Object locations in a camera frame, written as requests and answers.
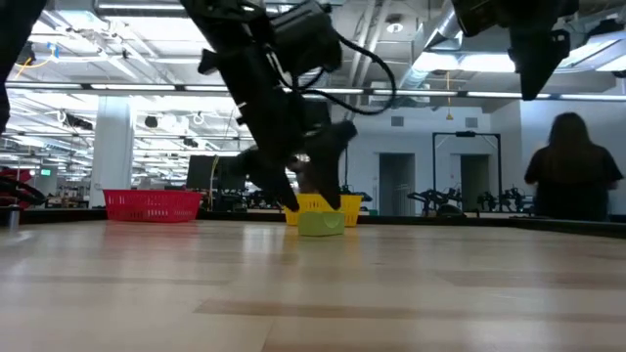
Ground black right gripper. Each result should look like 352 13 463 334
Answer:
450 0 581 102

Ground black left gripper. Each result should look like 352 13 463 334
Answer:
198 43 359 213

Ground yellow plastic basket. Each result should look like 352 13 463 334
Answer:
283 193 365 228

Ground ceiling light strip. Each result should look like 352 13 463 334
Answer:
4 82 231 94
371 89 626 101

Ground black monitor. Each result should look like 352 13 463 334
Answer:
185 154 219 191
217 155 248 192

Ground grey door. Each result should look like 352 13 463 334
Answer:
459 154 491 197
379 153 416 216

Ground person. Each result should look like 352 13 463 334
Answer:
523 111 625 222

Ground red plastic basket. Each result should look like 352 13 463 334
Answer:
102 189 203 224

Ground white pillar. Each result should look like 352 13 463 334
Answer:
89 95 136 209

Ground red shelf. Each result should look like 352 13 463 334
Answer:
0 166 36 206

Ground black station frame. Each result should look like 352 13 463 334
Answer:
431 130 503 206

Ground yellow hanging cord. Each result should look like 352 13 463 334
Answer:
443 70 454 121

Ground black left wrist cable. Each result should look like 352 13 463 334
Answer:
281 33 398 117

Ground black ceiling camera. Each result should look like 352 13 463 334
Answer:
17 41 36 65

